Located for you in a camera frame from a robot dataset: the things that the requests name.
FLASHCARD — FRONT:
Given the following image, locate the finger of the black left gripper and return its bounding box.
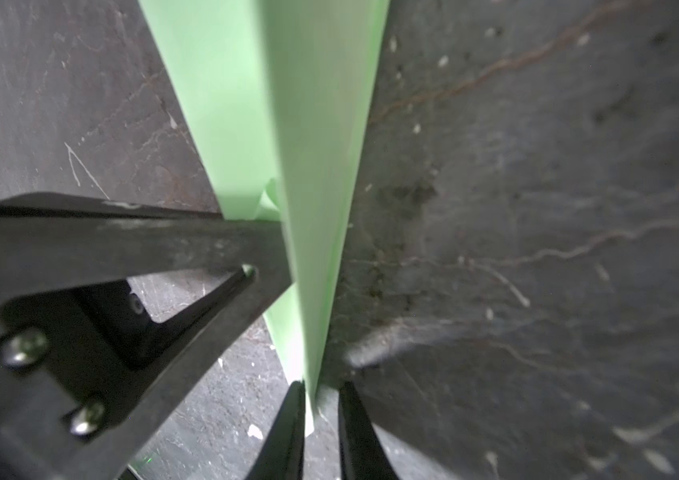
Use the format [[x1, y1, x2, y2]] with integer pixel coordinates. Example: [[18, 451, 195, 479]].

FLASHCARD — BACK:
[[0, 192, 222, 219], [0, 217, 290, 479]]

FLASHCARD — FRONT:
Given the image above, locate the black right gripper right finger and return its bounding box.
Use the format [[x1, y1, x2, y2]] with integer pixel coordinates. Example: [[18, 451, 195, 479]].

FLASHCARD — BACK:
[[337, 382, 399, 480]]

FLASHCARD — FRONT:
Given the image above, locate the light green paper sheet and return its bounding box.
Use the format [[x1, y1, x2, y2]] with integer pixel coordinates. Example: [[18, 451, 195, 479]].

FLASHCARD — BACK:
[[140, 1, 389, 414]]

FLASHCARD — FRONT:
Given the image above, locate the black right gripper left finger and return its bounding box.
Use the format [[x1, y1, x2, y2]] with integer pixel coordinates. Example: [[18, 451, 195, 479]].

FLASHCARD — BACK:
[[246, 381, 306, 480]]

